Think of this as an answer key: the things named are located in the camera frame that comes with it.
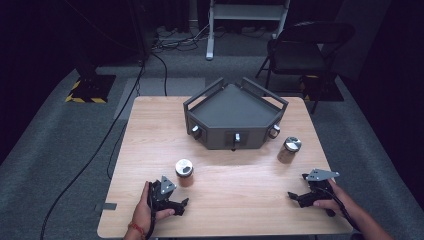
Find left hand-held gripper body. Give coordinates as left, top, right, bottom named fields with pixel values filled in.
left=147, top=175, right=178, bottom=213

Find person's right hand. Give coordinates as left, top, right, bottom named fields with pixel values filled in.
left=312, top=178, right=355, bottom=218

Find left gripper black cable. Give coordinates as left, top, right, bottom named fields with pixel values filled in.
left=145, top=181, right=158, bottom=240

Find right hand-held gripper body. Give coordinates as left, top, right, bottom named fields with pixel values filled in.
left=299, top=168, right=341, bottom=218

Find grey tape strip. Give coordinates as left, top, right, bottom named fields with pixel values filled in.
left=94, top=201, right=118, bottom=213

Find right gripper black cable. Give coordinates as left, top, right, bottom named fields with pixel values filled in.
left=313, top=185, right=362, bottom=233

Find white metal stand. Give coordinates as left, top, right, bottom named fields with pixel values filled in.
left=204, top=0, right=291, bottom=62

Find black folding chair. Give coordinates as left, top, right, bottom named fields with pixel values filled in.
left=255, top=20, right=356, bottom=115

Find long black floor cable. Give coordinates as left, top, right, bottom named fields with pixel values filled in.
left=39, top=59, right=146, bottom=240

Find black stand base hazard stripes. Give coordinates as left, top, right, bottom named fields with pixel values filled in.
left=299, top=73, right=345, bottom=103
left=64, top=61, right=118, bottom=104

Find dark grey metal bin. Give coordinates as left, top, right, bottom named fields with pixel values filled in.
left=182, top=77, right=289, bottom=152

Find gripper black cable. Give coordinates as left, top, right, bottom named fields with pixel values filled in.
left=313, top=185, right=362, bottom=233
left=145, top=181, right=158, bottom=240

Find brown spice jar silver lid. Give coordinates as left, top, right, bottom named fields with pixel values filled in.
left=277, top=136, right=303, bottom=165

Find bundle of floor cables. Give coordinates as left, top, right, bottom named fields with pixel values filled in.
left=151, top=23, right=228, bottom=53

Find red string bracelet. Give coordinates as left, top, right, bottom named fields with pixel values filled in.
left=128, top=221, right=148, bottom=237

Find orange spice jar silver lid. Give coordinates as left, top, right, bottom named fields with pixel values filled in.
left=174, top=158, right=195, bottom=188

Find thin black floor cable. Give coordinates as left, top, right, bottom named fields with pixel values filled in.
left=106, top=122, right=129, bottom=180

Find person's left hand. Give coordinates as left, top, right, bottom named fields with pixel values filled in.
left=132, top=181, right=176, bottom=232

